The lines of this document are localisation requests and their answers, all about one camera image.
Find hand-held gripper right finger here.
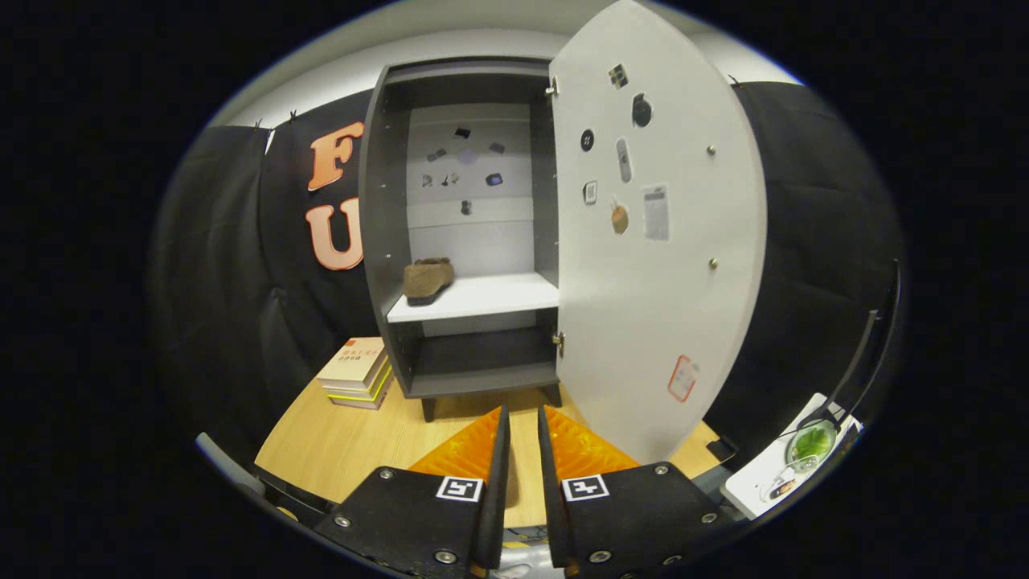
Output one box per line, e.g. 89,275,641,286
536,404,724,579

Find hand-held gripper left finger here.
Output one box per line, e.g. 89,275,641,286
314,404,512,579

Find brown fuzzy shoe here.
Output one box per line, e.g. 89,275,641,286
402,257,456,307

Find white shoe cabinet door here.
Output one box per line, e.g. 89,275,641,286
547,0,769,466

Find yellow edged book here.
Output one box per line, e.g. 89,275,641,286
324,362,395,411

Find cream red cover book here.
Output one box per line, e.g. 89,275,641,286
317,337,387,392

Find green round object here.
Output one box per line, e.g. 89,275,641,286
786,420,838,466

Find black backdrop cloth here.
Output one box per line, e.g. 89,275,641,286
149,80,905,475

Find black curved metal frame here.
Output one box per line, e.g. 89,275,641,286
824,259,905,427

